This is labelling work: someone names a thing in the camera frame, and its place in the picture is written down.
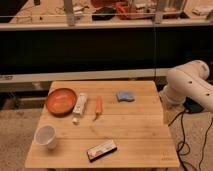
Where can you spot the wooden table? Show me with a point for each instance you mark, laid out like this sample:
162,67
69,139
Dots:
137,128

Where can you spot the black rectangular box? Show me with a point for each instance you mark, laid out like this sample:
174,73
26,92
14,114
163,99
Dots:
101,150

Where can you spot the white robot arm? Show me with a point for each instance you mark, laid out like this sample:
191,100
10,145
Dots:
189,80

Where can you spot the white paper cup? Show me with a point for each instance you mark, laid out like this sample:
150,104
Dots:
46,136

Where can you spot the white tube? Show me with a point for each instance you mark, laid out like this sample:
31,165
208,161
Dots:
79,107

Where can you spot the black object on shelf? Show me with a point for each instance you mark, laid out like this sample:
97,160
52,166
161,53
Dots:
104,13

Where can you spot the blue sponge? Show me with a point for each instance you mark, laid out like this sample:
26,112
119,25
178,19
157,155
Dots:
125,96

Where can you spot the orange tool on shelf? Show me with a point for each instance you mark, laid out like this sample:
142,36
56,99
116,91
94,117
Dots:
135,11

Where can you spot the brown ceramic bowl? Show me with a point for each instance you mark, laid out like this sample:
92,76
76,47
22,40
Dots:
61,101

